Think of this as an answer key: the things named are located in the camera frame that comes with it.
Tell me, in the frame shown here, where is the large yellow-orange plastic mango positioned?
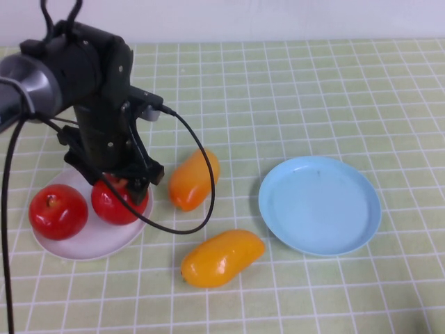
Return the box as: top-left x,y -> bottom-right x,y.
179,229 -> 266,289

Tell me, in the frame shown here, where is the green white checked tablecloth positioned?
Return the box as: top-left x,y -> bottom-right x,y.
0,40 -> 445,334

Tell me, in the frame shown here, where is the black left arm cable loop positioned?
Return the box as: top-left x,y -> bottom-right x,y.
40,0 -> 84,35

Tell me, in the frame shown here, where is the light blue round plastic plate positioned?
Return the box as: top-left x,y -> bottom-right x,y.
257,155 -> 382,257

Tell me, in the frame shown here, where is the red plastic apple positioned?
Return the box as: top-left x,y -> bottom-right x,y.
90,173 -> 149,226
28,184 -> 89,241

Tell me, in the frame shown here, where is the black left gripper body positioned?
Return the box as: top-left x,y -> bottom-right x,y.
56,100 -> 165,186

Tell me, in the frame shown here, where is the black left wrist camera cable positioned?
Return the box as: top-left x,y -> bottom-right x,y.
99,104 -> 216,234

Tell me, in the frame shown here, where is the black left arm hanging cable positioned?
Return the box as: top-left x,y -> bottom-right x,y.
0,78 -> 38,334

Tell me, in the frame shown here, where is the black grey left wrist camera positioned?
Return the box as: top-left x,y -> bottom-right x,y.
129,86 -> 165,122

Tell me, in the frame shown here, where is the small deep orange plastic mango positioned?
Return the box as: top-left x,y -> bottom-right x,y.
168,148 -> 220,212

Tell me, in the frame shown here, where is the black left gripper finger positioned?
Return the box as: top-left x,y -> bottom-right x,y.
126,178 -> 151,206
82,169 -> 103,187

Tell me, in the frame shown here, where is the white round plastic plate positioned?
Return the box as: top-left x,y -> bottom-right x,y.
31,166 -> 154,261

